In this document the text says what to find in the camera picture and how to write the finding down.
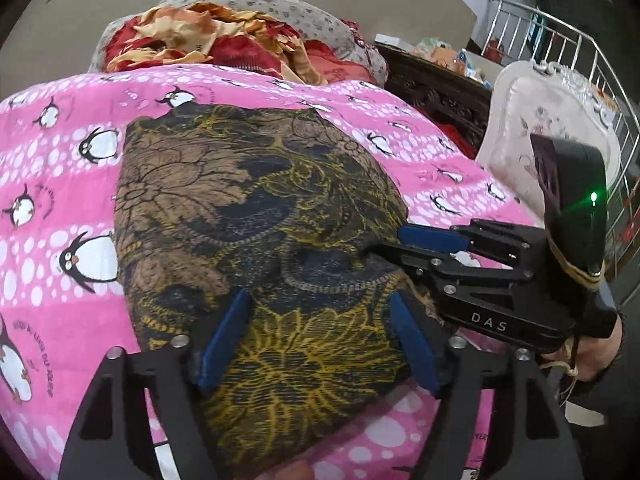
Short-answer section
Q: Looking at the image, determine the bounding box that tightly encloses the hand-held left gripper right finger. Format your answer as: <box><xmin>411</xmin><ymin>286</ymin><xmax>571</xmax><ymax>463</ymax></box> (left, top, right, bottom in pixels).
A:
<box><xmin>389</xmin><ymin>291</ymin><xmax>583</xmax><ymax>480</ymax></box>

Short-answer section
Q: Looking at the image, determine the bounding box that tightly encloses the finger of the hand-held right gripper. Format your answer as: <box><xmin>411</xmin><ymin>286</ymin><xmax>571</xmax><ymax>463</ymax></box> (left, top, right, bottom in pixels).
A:
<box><xmin>369</xmin><ymin>242</ymin><xmax>452</xmax><ymax>292</ymax></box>
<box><xmin>397</xmin><ymin>219</ymin><xmax>534</xmax><ymax>272</ymax></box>

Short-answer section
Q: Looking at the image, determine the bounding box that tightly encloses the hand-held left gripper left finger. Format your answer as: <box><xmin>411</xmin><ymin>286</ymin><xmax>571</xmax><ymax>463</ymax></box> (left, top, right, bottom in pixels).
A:
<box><xmin>59</xmin><ymin>287</ymin><xmax>253</xmax><ymax>480</ymax></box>

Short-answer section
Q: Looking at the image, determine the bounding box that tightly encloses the brown floral patterned garment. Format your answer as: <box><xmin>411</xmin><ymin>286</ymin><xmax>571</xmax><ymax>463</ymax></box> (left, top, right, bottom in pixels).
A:
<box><xmin>114</xmin><ymin>102</ymin><xmax>451</xmax><ymax>476</ymax></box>

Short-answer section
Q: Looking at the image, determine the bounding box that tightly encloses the person's right forearm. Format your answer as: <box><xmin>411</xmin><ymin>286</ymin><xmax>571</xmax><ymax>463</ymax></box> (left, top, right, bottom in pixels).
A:
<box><xmin>562</xmin><ymin>340</ymin><xmax>640</xmax><ymax>431</ymax></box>

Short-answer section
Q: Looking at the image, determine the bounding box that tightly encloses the person's right hand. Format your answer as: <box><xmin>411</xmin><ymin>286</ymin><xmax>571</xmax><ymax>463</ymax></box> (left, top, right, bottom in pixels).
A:
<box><xmin>542</xmin><ymin>312</ymin><xmax>626</xmax><ymax>383</ymax></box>

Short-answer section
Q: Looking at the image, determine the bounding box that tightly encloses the white ornate chair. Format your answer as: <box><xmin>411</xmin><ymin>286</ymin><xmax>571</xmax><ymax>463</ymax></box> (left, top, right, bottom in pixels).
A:
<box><xmin>475</xmin><ymin>60</ymin><xmax>623</xmax><ymax>241</ymax></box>

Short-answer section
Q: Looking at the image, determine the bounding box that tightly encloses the dark carved wooden headboard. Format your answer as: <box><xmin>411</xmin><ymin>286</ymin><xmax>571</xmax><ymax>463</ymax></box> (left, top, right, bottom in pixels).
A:
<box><xmin>375</xmin><ymin>42</ymin><xmax>493</xmax><ymax>161</ymax></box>

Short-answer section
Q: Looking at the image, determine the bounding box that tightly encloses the steel railing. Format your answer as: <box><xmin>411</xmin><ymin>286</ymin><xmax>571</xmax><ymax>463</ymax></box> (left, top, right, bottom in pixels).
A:
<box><xmin>480</xmin><ymin>0</ymin><xmax>640</xmax><ymax>306</ymax></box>

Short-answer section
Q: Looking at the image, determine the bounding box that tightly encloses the pile of colourful packets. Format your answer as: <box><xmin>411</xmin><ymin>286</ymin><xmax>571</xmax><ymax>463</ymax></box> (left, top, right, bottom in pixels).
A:
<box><xmin>375</xmin><ymin>34</ymin><xmax>493</xmax><ymax>88</ymax></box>

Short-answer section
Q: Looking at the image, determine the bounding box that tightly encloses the pink penguin print blanket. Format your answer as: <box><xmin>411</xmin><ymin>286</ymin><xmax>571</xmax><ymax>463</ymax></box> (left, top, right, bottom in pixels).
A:
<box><xmin>0</xmin><ymin>62</ymin><xmax>546</xmax><ymax>480</ymax></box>

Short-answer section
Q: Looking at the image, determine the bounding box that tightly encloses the grey dotted pillow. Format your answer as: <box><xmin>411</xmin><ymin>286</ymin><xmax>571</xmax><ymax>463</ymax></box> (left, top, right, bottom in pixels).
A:
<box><xmin>90</xmin><ymin>0</ymin><xmax>390</xmax><ymax>88</ymax></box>

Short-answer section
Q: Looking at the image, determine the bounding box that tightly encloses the red yellow floral blanket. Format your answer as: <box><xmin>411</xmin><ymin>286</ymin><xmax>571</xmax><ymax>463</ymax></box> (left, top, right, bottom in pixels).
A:
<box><xmin>102</xmin><ymin>2</ymin><xmax>373</xmax><ymax>86</ymax></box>

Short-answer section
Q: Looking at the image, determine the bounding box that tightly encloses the tan cord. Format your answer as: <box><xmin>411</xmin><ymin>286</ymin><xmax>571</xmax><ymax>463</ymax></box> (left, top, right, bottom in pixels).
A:
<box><xmin>546</xmin><ymin>237</ymin><xmax>607</xmax><ymax>406</ymax></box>

